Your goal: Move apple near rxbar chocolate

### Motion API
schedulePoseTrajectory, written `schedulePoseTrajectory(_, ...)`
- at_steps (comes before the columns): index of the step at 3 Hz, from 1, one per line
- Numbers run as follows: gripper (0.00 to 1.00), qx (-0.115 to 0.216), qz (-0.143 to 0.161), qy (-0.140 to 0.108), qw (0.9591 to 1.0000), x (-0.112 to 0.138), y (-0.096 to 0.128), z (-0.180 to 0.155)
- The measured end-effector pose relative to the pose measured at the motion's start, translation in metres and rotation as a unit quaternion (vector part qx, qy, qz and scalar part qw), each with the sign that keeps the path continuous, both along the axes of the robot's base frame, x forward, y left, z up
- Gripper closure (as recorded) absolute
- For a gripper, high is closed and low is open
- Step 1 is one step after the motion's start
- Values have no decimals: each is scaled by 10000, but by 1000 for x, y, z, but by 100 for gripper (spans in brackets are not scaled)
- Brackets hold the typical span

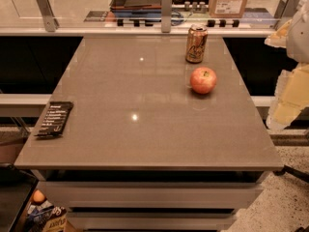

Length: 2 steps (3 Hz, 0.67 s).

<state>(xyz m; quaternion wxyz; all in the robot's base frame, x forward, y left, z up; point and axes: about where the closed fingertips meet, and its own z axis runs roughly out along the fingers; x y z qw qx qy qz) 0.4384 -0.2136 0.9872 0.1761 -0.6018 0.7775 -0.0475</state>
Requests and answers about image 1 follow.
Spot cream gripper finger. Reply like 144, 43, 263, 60
267, 63, 309, 130
265, 20, 292, 48

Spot red apple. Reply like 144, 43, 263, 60
190, 67, 217, 95

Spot black rxbar chocolate bar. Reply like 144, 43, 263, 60
37, 101, 73, 137

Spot cardboard box with label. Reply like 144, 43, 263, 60
209, 0, 247, 18

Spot gold soda can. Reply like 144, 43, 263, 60
185, 24, 208, 63

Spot stacked trays behind glass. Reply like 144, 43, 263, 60
109, 0, 172, 19

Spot glass barrier panel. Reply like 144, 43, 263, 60
0, 0, 282, 32

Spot upper white drawer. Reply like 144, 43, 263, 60
38, 182, 263, 209

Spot white drawer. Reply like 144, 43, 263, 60
68, 213, 236, 231
38, 182, 263, 209

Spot lower white drawer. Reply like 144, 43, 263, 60
68, 213, 236, 231

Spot orange fruit in bin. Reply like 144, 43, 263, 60
33, 189, 46, 204

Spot snack bags in bin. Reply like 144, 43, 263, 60
23, 201, 67, 232

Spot right metal glass bracket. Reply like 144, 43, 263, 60
274, 0, 306, 29

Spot metal glass bracket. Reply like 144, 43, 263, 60
36, 0, 59, 32
274, 0, 306, 29
161, 0, 172, 33

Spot middle metal glass bracket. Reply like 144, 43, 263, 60
161, 0, 172, 33

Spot left metal glass bracket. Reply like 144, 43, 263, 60
36, 0, 59, 32

